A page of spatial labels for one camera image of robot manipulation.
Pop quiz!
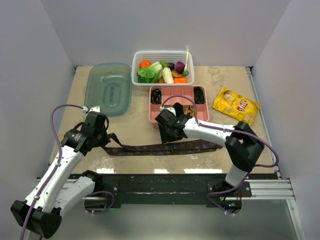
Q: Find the dark patterned necktie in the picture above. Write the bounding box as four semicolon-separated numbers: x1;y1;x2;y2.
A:
101;133;223;157

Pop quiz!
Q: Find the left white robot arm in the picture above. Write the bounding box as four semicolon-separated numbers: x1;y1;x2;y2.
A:
10;110;109;239

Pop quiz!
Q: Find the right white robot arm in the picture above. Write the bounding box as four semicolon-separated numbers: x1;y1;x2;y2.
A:
155;109;265;197

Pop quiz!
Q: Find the rolled dark blue tie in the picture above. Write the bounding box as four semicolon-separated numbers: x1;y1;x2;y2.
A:
173;102;185;118

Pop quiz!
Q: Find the rolled yellow tie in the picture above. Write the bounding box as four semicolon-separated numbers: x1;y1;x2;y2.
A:
184;105;196;118

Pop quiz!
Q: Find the rolled black tie left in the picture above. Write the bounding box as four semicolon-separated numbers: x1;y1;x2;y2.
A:
150;88;162;105

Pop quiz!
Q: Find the rolled black tie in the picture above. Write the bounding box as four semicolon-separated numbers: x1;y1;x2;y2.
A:
193;86;205;105
150;88;162;105

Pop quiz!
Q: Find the pink divided organizer tray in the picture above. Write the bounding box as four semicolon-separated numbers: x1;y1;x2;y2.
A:
149;85;210;129

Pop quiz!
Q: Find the rolled black tie right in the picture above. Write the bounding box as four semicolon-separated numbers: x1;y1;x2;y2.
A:
193;86;205;105

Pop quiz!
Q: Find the teal transparent container lid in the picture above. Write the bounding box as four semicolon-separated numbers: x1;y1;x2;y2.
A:
84;63;132;117

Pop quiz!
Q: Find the white daikon radish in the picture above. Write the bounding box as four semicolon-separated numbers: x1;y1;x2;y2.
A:
162;67;174;84

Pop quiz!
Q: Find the green lettuce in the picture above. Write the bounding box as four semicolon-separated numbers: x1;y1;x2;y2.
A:
137;62;163;84

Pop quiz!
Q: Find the green onion stalk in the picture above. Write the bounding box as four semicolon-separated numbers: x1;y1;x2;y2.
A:
182;45;189;77

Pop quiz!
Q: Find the dark eggplant toy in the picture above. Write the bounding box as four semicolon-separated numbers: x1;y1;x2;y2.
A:
168;63;175;71

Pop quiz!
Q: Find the purple onion toy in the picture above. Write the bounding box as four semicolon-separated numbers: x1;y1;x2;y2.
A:
174;61;185;74

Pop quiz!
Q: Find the white plastic basket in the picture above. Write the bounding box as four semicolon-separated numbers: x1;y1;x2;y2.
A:
131;50;195;91

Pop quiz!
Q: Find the orange pumpkin toy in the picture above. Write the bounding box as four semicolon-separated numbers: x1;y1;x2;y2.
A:
139;60;152;69

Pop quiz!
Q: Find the yellow chips bag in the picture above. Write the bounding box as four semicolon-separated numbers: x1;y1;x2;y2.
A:
212;87;261;126

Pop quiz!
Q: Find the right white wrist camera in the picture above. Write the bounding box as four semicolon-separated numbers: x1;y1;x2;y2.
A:
159;106;176;116

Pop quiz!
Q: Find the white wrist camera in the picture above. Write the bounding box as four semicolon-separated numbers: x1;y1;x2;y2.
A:
159;106;176;116
81;106;101;114

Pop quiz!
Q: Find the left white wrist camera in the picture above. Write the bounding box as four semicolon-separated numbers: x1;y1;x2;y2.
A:
81;106;101;114

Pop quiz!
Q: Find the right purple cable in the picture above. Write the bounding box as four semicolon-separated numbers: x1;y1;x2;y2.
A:
161;95;280;198

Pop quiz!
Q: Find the purple cable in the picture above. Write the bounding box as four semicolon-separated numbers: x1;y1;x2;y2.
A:
161;95;280;198
19;104;87;240

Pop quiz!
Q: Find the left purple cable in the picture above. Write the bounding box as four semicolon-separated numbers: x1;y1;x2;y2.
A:
19;104;87;240

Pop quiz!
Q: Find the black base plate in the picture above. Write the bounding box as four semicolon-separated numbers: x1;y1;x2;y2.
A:
74;173;252;210

